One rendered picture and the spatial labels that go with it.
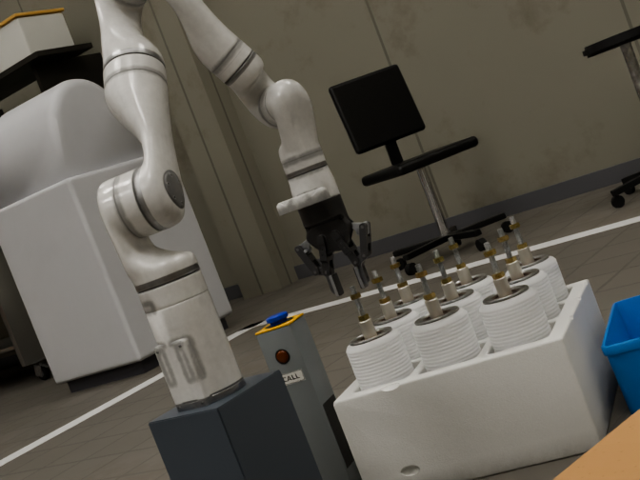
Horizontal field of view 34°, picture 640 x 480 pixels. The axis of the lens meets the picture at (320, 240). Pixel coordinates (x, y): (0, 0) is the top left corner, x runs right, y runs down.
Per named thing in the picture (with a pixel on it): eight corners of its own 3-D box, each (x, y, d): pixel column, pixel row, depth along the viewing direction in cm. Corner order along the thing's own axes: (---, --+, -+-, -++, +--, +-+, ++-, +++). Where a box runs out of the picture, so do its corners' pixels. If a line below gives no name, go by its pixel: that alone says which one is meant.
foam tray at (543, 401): (604, 449, 155) (562, 337, 154) (370, 504, 170) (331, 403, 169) (622, 369, 191) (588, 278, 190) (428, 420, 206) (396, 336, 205)
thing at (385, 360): (421, 445, 167) (381, 340, 166) (372, 453, 172) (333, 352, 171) (446, 421, 175) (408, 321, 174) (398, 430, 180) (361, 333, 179)
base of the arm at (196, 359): (215, 403, 138) (169, 284, 137) (170, 413, 143) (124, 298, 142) (258, 377, 145) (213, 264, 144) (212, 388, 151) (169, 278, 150)
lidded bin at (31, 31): (79, 48, 613) (63, 7, 611) (30, 55, 583) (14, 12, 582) (35, 73, 640) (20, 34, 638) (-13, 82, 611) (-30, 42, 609)
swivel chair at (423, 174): (532, 222, 448) (462, 34, 443) (474, 258, 406) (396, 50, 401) (430, 252, 483) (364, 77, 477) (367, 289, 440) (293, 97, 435)
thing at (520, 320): (532, 393, 171) (494, 291, 170) (584, 386, 165) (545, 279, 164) (506, 417, 164) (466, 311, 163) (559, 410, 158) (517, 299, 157)
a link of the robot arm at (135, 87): (146, 44, 148) (90, 69, 151) (162, 202, 135) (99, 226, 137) (179, 78, 156) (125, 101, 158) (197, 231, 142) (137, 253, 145)
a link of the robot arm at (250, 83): (298, 109, 177) (235, 54, 173) (317, 98, 169) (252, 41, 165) (274, 139, 175) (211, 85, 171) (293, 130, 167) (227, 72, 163)
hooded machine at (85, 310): (165, 343, 530) (70, 102, 522) (249, 319, 491) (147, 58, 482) (53, 399, 474) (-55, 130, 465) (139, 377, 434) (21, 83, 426)
